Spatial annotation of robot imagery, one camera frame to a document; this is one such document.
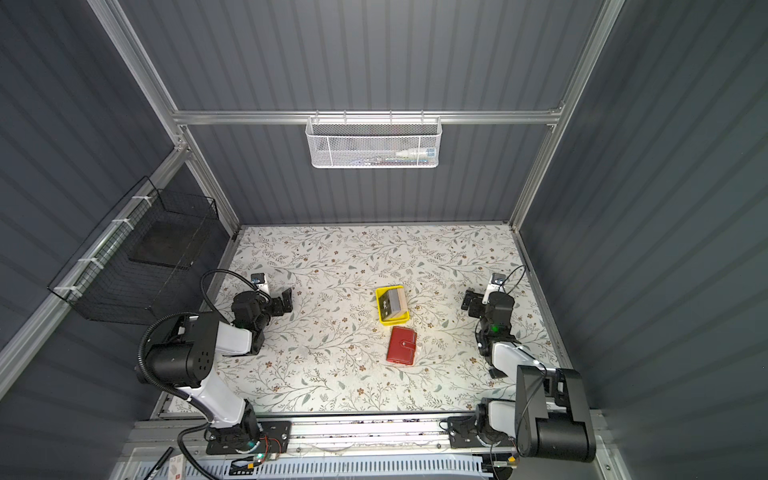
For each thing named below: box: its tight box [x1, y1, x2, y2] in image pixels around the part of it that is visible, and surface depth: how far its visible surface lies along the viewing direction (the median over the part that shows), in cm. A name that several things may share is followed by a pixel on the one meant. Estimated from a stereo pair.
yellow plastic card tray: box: [375, 285, 411, 326], surface depth 96 cm
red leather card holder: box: [386, 326, 417, 365], surface depth 89 cm
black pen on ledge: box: [143, 446, 174, 480], surface depth 71 cm
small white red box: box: [168, 454, 187, 480], surface depth 70 cm
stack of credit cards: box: [385, 288, 409, 320], surface depth 96 cm
